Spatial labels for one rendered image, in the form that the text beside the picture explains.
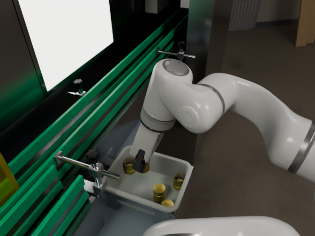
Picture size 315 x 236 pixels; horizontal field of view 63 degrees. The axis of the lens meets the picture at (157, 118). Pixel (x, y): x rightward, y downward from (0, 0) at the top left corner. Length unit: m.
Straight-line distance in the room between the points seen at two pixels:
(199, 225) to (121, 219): 0.46
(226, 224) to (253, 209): 1.43
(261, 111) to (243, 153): 1.56
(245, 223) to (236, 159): 1.65
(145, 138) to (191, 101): 0.16
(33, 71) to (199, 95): 0.50
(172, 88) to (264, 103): 0.16
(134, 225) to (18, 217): 0.30
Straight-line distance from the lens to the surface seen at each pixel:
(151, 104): 0.49
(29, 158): 0.71
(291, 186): 1.96
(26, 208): 0.62
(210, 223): 0.33
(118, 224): 0.76
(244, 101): 0.50
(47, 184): 0.64
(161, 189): 0.74
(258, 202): 1.79
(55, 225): 0.59
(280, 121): 0.43
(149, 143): 0.54
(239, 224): 0.34
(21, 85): 0.76
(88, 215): 0.65
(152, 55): 1.08
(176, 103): 0.43
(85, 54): 0.96
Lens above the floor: 1.42
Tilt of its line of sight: 39 degrees down
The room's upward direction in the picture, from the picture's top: straight up
